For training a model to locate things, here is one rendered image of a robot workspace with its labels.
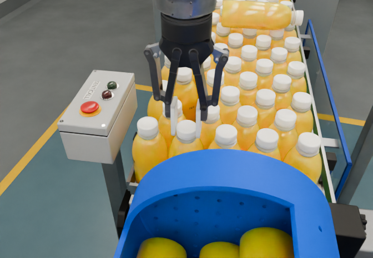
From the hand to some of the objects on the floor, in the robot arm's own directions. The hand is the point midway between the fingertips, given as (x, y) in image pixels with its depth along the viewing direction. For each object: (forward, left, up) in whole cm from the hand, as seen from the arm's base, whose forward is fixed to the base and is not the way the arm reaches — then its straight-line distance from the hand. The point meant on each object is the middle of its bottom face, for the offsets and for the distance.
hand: (186, 117), depth 63 cm
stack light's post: (+43, +29, -114) cm, 125 cm away
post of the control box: (-21, +8, -113) cm, 116 cm away
